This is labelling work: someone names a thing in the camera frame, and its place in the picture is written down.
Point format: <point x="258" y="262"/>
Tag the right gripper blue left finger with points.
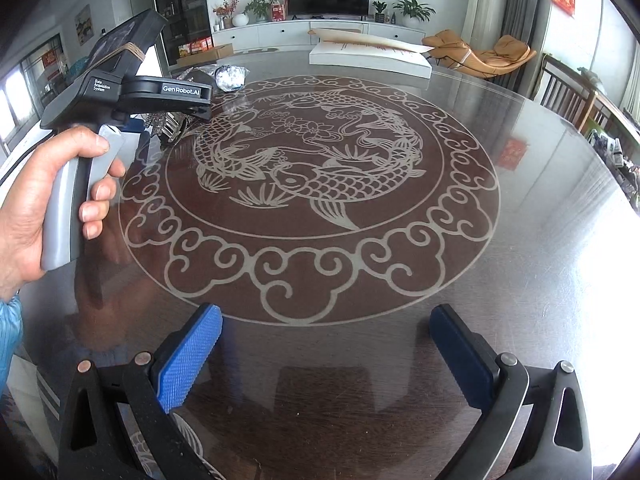
<point x="94" y="440"/>

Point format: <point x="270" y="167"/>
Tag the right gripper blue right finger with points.
<point x="555" y="442"/>

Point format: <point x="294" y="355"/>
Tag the grey curtain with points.
<point x="527" y="21"/>

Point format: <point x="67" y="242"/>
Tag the white sheer curtain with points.
<point x="482" y="24"/>

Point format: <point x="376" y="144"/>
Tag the green potted plant left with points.
<point x="260" y="10"/>

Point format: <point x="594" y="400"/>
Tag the green potted plant right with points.
<point x="414" y="13"/>

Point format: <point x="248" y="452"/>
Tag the red flower vase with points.
<point x="224" y="12"/>

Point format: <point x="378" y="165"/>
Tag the orange lounge chair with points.
<point x="451" y="51"/>

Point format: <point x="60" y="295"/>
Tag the person's left hand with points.
<point x="22" y="213"/>

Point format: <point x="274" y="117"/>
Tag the wooden dining chair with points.
<point x="564" y="91"/>

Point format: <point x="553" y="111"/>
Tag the blue sleeve forearm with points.
<point x="11" y="333"/>

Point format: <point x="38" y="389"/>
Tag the dark display cabinet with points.
<point x="187" y="21"/>

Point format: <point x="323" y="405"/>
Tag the silver foil package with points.
<point x="230" y="78"/>

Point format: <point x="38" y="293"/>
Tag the green potted plant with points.
<point x="414" y="13"/>
<point x="260" y="10"/>

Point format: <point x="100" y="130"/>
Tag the small potted plant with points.
<point x="379" y="7"/>

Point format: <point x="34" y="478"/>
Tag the cardboard box on floor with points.
<point x="207" y="57"/>

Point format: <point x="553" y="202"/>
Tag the white flat carton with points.
<point x="343" y="48"/>

